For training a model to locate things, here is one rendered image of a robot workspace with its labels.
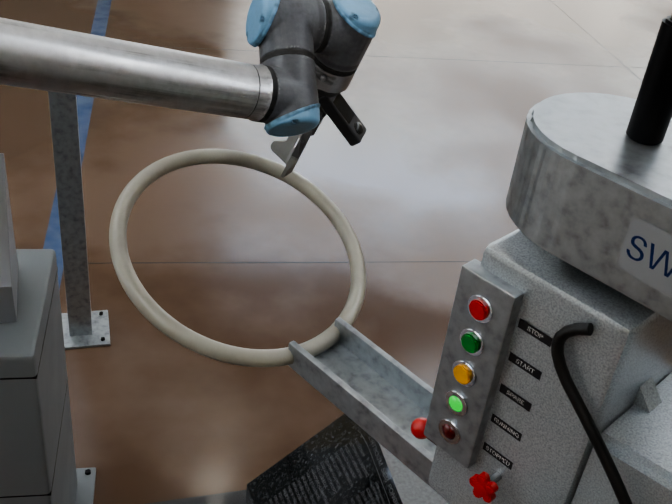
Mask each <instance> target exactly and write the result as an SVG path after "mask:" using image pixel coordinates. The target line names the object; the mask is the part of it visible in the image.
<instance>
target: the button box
mask: <svg viewBox="0 0 672 504"><path fill-rule="evenodd" d="M473 295H481V296H483V297H485V298H486V299H487V300H488V301H489V303H490V304H491V307H492V310H493V316H492V319H491V320H490V321H489V322H487V323H480V322H478V321H476V320H475V319H474V318H473V317H472V316H471V314H470V312H469V309H468V300H469V298H470V297H471V296H473ZM523 296H524V293H523V292H522V291H520V290H519V289H517V288H515V287H514V286H512V285H511V284H509V283H507V282H506V281H504V280H502V279H501V278H499V277H497V276H496V275H494V274H492V273H491V272H489V271H487V270H486V269H484V268H483V266H482V265H481V262H480V261H478V260H477V259H474V260H472V261H470V262H468V263H466V264H464V265H463V266H462V268H461V273H460V277H459V281H458V286H457V290H456V295H455V299H454V303H453V308H452V312H451V316H450V321H449V325H448V329H447V334H446V338H445V343H444V347H443V351H442V356H441V360H440V364H439V369H438V373H437V377H436V382H435V386H434V391H433V395H432V399H431V404H430V408H429V412H428V417H427V421H426V425H425V430H424V435H425V436H426V437H427V438H429V439H430V440H431V441H433V442H434V443H435V444H436V445H438V446H439V447H440V448H442V449H443V450H444V451H445V452H447V453H448V454H449V455H450V456H452V457H453V458H454V459H456V460H457V461H458V462H459V463H461V464H462V465H463V466H464V467H466V468H470V467H471V466H472V465H474V464H475V463H476V461H477V458H478V454H479V451H480V447H481V444H482V440H483V437H484V433H485V430H486V426H487V423H488V419H489V416H490V412H491V409H492V405H493V402H494V398H495V394H496V391H497V387H498V384H499V380H500V377H501V373H502V370H503V366H504V363H505V359H506V356H507V352H508V349H509V345H510V342H511V338H512V335H513V331H514V328H515V324H516V321H517V317H518V314H519V310H520V307H521V303H522V300H523ZM466 328H471V329H473V330H475V331H476V332H478V334H479V335H480V336H481V338H482V340H483V343H484V350H483V352H482V354H480V355H478V356H473V355H470V354H469V353H467V352H466V351H465V350H464V348H463V347H462V345H461V342H460V334H461V332H462V330H464V329H466ZM457 360H463V361H465V362H467V363H468V364H469V365H470V366H471V367H472V368H473V370H474V372H475V376H476V380H475V383H474V385H472V386H470V387H465V386H463V385H461V384H460V383H459V382H458V381H457V380H456V379H455V377H454V375H453V371H452V367H453V364H454V362H455V361H457ZM450 390H455V391H457V392H459V393H460V394H461V395H462V396H463V397H464V398H465V400H466V402H467V406H468V411H467V413H466V414H465V415H464V416H457V415H455V414H454V413H452V412H451V411H450V410H449V408H448V407H447V404H446V401H445V395H446V393H447V392H448V391H450ZM442 419H448V420H450V421H452V422H453V423H454V424H455V425H456V426H457V428H458V429H459V432H460V441H459V442H458V443H457V444H450V443H448V442H447V441H446V440H444V438H443V437H442V436H441V434H440V432H439V427H438V425H439V422H440V421H441V420H442Z"/></svg>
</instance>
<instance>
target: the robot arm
mask: <svg viewBox="0 0 672 504"><path fill-rule="evenodd" d="M380 21H381V16H380V13H379V11H378V8H377V7H376V5H375V4H374V3H373V2H372V1H371V0H252V2H251V4H250V7H249V10H248V14H247V20H246V37H247V41H248V43H249V44H250V45H252V46H253V47H257V46H258V47H259V57H260V64H257V65H254V64H249V63H243V62H238V61H232V60H227V59H222V58H216V57H211V56H205V55H200V54H195V53H189V52H184V51H179V50H173V49H168V48H162V47H157V46H152V45H146V44H141V43H135V42H130V41H125V40H119V39H114V38H108V37H103V36H98V35H92V34H87V33H81V32H76V31H71V30H65V29H60V28H54V27H49V26H44V25H38V24H33V23H28V22H22V21H17V20H11V19H6V18H1V17H0V84H1V85H8V86H15V87H23V88H30V89H37V90H44V91H51V92H58V93H65V94H72V95H79V96H86V97H94V98H101V99H108V100H115V101H122V102H129V103H136V104H143V105H150V106H157V107H165V108H172V109H179V110H186V111H193V112H200V113H207V114H214V115H221V116H229V117H236V118H243V119H249V120H250V121H253V122H260V123H265V126H264V129H265V130H266V133H267V134H269V135H272V136H275V137H288V138H287V139H286V140H274V141H273V142H272V143H271V150H272V151H273V152H274V153H275V154H276V155H277V156H278V157H279V158H280V159H281V160H282V161H283V162H284V163H285V164H286V166H285V168H284V170H283V172H282V175H281V177H283V178H284V177H285V176H287V175H289V174H290V173H292V171H293V169H294V167H295V165H296V164H297V162H298V160H299V158H300V156H301V154H302V152H303V150H304V149H305V147H306V145H307V143H308V141H309V139H310V137H311V136H312V135H313V136H314V134H315V133H316V131H317V129H318V127H319V126H320V124H321V122H322V120H323V118H324V117H325V116H326V114H327V115H328V116H329V118H330V119H331V120H332V122H333V123H334V124H335V126H336V127H337V128H338V130H339V131H340V132H341V134H342V135H343V136H344V138H345V139H346V140H347V142H348V143H349V144H350V145H351V146H354V145H356V144H359V143H360V142H361V140H362V138H363V136H364V134H365V133H366V127H365V126H364V125H363V123H362V122H361V121H360V119H359V118H358V116H357V115H356V114H355V112H354V111H353V110H352V108H351V107H350V105H349V104H348V103H347V101H346V100H345V99H344V97H343V96H342V95H341V92H343V91H345V90H346V89H347V88H348V86H349V84H350V82H351V80H352V78H353V76H354V75H355V73H356V71H357V68H358V66H359V64H360V62H361V60H362V59H363V57H364V55H365V53H366V51H367V49H368V47H369V45H370V43H371V41H372V39H373V38H374V37H375V36H376V31H377V29H378V27H379V25H380ZM301 134H302V135H301ZM298 138H300V139H299V141H298V143H297V145H296V147H295V148H294V146H295V144H296V142H297V140H298Z"/></svg>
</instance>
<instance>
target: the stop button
mask: <svg viewBox="0 0 672 504"><path fill-rule="evenodd" d="M469 310H470V313H471V315H472V316H473V317H474V318H475V319H477V320H480V321H481V320H484V319H486V318H487V316H488V308H487V306H486V304H485V303H484V302H483V301H481V300H479V299H474V300H473V301H471V302H470V304H469Z"/></svg>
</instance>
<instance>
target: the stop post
mask: <svg viewBox="0 0 672 504"><path fill-rule="evenodd" d="M48 98H49V109H50V120H51V132H52V143H53V154H54V166H55V177H56V188H57V199H58V211H59V222H60V233H61V245H62V256H63V267H64V278H65V290H66V301H67V312H68V313H61V315H62V325H63V336H64V347H65V349H76V348H88V347H99V346H110V331H109V318H108V310H99V311H91V300H90V286H89V271H88V257H87V242H86V228H85V213H84V199H83V184H82V170H81V155H80V141H79V126H78V112H77V97H76V95H72V94H65V93H58V92H51V91H48Z"/></svg>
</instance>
